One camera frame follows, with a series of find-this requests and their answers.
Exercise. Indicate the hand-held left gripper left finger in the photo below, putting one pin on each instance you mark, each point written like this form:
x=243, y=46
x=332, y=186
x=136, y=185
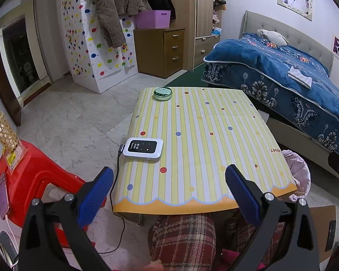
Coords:
x=97, y=193

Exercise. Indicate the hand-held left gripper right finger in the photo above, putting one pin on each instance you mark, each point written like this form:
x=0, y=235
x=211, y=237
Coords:
x=243, y=194

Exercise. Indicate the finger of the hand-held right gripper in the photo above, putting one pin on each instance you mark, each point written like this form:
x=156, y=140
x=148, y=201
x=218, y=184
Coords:
x=337, y=163

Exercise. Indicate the bin with pink bag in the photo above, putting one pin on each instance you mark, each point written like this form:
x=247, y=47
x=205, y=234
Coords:
x=298, y=163

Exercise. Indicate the person's right leg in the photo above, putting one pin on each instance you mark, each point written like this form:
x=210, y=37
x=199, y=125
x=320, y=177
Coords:
x=238, y=231

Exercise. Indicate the person's leg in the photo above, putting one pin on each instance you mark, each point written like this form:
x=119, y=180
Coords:
x=183, y=242
x=238, y=231

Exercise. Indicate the white portable router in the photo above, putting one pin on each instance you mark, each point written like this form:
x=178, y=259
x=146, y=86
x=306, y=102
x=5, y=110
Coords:
x=142, y=148

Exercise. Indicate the brown cardboard box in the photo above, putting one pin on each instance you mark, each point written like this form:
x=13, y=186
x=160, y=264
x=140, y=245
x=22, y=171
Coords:
x=319, y=225

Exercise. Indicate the red plastic stool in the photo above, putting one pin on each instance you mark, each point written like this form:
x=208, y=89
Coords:
x=36, y=163

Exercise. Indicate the yellow striped table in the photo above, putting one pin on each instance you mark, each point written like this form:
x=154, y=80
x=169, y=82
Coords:
x=200, y=135

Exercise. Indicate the person's left leg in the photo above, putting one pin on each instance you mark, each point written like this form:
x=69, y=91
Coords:
x=183, y=242

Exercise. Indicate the clear plastic sign holder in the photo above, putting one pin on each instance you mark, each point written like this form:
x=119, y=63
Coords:
x=12, y=158

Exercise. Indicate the white folded cloth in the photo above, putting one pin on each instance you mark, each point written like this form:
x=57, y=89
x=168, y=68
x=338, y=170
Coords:
x=299, y=77

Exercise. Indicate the purple smartphone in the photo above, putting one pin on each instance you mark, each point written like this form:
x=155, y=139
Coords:
x=2, y=197

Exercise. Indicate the woven bamboo basket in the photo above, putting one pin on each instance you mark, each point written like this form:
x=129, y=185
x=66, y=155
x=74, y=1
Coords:
x=4, y=132

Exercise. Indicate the green round tin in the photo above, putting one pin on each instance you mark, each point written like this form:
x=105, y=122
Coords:
x=162, y=93

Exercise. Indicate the green floor mat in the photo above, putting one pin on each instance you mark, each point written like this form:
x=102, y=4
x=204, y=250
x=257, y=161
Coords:
x=195, y=76

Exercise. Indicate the white dotted cabinet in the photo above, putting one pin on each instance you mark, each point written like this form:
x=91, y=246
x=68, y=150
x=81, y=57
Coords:
x=93, y=59

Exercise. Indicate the blue patterned blanket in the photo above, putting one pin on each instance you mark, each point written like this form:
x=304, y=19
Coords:
x=243, y=59

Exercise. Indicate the grey upholstered bed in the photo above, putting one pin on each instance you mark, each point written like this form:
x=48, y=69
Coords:
x=293, y=31

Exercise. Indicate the white pillow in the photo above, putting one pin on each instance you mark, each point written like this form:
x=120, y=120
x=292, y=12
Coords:
x=272, y=36

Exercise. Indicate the dark brown wooden door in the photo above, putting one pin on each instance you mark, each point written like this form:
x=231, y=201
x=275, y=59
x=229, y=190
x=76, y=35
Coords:
x=2, y=84

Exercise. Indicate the wooden drawer cabinet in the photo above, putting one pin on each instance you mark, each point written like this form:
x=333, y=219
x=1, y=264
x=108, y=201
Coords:
x=173, y=45

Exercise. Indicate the blue folded cloth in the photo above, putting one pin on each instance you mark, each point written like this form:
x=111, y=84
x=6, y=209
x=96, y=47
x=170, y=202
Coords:
x=217, y=30

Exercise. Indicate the purple plastic basket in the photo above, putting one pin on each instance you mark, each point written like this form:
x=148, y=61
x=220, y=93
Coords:
x=154, y=19

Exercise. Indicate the brown quilted jacket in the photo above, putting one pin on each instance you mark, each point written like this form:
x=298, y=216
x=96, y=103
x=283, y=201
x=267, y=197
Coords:
x=115, y=5

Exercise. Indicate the wooden wardrobe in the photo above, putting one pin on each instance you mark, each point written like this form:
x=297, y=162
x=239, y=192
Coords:
x=204, y=5

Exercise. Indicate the white patch on bed frame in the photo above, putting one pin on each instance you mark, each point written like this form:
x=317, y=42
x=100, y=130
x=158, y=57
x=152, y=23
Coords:
x=265, y=117

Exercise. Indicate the small wall picture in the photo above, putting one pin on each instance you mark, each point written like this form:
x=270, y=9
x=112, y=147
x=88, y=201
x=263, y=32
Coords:
x=338, y=48

